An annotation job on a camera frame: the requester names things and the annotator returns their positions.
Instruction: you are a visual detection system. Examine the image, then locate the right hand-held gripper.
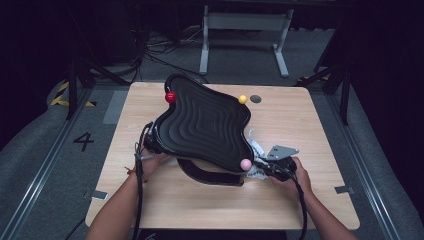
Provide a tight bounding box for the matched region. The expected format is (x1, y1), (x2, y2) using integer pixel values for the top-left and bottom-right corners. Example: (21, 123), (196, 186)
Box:
(254, 145), (299, 183)

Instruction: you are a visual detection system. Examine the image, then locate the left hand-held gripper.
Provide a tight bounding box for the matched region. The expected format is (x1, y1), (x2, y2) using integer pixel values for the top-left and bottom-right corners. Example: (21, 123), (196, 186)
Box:
(143, 121), (163, 154)

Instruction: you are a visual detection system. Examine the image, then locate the white grey patterned cloth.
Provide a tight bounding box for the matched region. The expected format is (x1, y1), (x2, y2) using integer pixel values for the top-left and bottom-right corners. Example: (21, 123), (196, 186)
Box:
(246, 128), (272, 182)

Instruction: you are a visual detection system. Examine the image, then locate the person's left hand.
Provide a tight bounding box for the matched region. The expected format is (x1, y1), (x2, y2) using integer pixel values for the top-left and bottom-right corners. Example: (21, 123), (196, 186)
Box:
(134, 149), (171, 184)

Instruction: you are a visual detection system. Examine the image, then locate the person's right hand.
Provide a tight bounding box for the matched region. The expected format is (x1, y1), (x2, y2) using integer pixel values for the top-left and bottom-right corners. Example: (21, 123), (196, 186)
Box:
(269, 157), (313, 201)

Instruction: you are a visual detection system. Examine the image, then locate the grey tape piece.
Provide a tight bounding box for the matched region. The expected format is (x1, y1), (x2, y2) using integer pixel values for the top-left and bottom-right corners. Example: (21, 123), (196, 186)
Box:
(334, 185), (355, 195)
(89, 189), (109, 201)

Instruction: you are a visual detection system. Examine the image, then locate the black tripod stand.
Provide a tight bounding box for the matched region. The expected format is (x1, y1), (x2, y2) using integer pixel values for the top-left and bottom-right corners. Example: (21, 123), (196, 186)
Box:
(64, 56), (131, 121)
(296, 63), (351, 126)

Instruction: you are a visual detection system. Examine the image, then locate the person's dark clothing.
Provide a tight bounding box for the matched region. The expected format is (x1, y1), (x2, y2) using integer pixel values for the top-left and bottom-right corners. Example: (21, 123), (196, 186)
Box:
(138, 229), (288, 240)

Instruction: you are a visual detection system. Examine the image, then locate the yellow black floor tape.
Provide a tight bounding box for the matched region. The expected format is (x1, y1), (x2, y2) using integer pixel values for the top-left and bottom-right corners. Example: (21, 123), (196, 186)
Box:
(49, 81), (98, 108)

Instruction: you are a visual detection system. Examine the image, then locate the red wrist string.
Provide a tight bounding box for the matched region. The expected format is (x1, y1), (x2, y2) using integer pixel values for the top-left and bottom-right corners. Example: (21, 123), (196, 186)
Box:
(124, 166), (149, 184)

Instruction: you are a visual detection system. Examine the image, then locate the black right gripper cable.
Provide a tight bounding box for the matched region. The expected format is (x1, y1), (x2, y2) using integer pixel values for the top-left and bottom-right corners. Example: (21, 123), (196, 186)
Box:
(283, 168), (309, 240)

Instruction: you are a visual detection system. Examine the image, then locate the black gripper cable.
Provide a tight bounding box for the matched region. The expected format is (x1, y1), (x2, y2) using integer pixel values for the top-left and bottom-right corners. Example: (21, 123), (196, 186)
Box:
(283, 168), (309, 240)
(131, 121), (156, 240)

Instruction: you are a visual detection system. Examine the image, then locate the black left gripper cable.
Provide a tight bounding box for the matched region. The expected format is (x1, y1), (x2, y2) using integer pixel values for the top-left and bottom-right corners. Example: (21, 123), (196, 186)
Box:
(131, 121), (156, 240)

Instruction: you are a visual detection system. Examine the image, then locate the metal floor rail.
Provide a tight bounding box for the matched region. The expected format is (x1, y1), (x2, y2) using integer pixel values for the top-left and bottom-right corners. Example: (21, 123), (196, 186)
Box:
(324, 94), (401, 240)
(0, 86), (94, 240)

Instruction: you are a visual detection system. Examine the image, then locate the bundle of floor cables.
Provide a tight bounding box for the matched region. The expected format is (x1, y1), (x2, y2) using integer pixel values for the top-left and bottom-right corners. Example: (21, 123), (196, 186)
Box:
(133, 19), (209, 84)

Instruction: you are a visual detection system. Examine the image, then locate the grey metal desk frame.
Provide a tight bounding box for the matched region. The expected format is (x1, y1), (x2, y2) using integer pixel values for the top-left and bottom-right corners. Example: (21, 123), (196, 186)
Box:
(198, 4), (295, 78)

